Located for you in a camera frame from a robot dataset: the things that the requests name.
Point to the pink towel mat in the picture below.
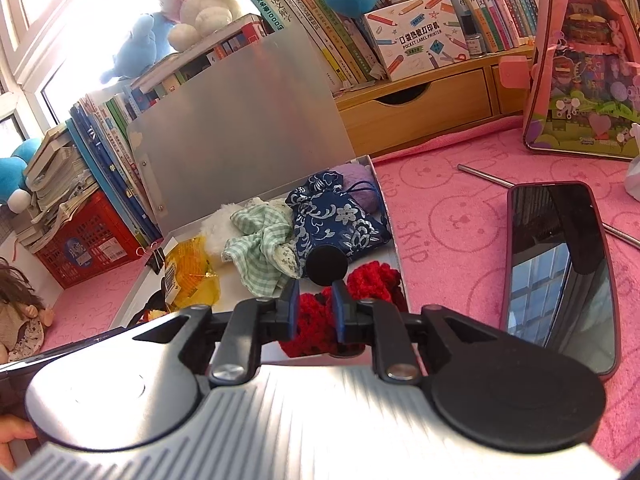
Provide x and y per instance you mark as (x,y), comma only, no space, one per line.
(450,220)

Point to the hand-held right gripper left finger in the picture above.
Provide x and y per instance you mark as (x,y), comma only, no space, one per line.
(292,307)

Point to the person's left hand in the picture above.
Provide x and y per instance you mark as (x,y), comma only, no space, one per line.
(15,435)

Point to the row of shelf books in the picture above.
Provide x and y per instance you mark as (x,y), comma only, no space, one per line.
(310,15)

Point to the blue dolphin plush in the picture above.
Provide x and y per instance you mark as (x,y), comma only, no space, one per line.
(137,47)

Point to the purple plush pouch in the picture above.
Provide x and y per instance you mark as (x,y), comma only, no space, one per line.
(367,200)

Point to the stack of worn booklets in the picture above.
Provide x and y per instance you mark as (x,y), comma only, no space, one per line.
(55,175)

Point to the small dark bottle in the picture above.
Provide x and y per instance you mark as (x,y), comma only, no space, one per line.
(474,37)

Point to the printed white carton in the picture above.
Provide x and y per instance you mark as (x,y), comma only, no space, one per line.
(415,40)

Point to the pink toy package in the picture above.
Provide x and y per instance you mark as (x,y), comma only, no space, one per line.
(585,60)

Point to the black round object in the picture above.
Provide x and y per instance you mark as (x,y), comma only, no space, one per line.
(326,265)

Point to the window frame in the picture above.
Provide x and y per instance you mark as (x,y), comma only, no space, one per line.
(30,60)

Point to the white fluffy pouch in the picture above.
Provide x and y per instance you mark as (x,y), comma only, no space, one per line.
(217,230)

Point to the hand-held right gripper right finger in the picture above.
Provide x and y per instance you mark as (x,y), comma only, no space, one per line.
(339,312)

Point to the wooden drawer unit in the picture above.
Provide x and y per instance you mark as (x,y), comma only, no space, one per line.
(425,110)

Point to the red crochet item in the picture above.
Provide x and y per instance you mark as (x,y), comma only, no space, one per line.
(372,285)

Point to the white cardboard box silver lid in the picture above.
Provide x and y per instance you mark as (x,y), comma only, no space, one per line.
(235,130)

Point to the row of leaning books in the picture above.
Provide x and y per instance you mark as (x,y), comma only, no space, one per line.
(107,160)

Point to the green checked floral cloth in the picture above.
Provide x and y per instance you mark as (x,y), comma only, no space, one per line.
(260,250)

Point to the metal straw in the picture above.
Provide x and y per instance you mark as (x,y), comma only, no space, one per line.
(482,174)

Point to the white plush bear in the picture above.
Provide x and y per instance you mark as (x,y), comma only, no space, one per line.
(205,10)

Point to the yellow plastic bag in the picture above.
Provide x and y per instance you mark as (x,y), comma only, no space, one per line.
(192,275)

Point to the black smartphone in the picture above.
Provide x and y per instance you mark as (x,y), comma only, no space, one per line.
(555,270)

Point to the brown-haired doll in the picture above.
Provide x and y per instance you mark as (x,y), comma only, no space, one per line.
(17,315)

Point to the blue white round plush toy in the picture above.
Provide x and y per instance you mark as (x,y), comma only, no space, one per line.
(12,175)

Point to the red plastic crate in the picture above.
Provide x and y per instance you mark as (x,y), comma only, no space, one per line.
(85,245)

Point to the metal binder clip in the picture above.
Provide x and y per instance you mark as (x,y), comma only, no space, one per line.
(156,259)

